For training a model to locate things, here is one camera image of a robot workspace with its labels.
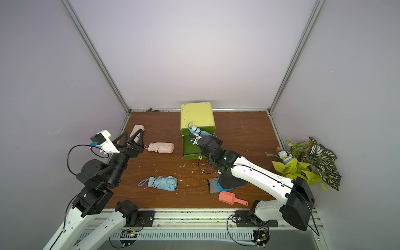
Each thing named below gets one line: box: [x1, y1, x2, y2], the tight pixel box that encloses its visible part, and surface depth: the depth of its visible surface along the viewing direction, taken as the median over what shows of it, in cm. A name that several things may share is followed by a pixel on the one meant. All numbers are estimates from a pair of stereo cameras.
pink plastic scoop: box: [218, 191, 249, 207], surface depth 79 cm
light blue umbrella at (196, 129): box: [188, 121, 214, 136], surface depth 80 cm
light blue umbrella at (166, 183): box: [138, 175, 178, 192], surface depth 83 cm
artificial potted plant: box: [265, 136, 342, 192], surface depth 68 cm
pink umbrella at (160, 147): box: [143, 142, 175, 154], surface depth 97 cm
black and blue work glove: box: [207, 171, 249, 194], surface depth 84 cm
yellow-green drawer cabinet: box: [180, 101, 216, 160], surface depth 91 cm
